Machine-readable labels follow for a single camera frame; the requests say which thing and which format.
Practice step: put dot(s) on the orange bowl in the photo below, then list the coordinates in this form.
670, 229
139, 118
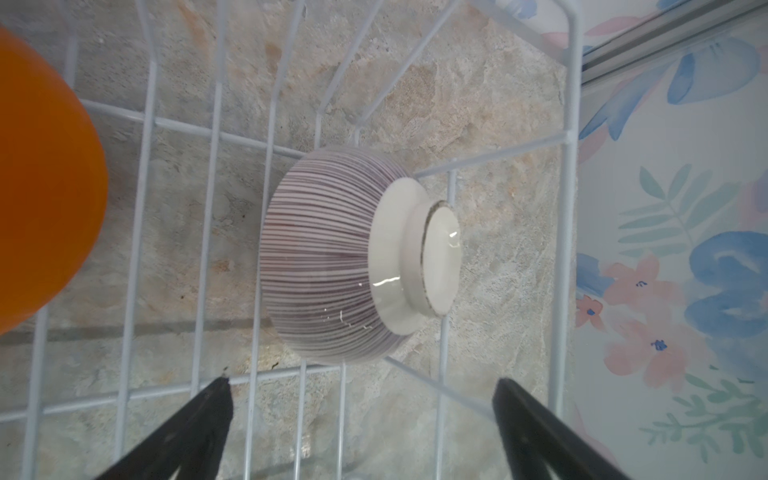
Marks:
54, 182

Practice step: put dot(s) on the right corner aluminium post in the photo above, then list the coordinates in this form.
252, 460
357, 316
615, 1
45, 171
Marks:
682, 25

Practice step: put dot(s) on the white wire dish rack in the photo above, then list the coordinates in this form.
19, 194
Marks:
195, 259

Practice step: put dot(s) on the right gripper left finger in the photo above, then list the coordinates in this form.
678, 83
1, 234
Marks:
189, 445

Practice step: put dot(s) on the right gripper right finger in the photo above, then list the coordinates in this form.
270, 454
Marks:
538, 445

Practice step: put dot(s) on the striped ceramic bowl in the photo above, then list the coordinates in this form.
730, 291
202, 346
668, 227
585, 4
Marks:
355, 256

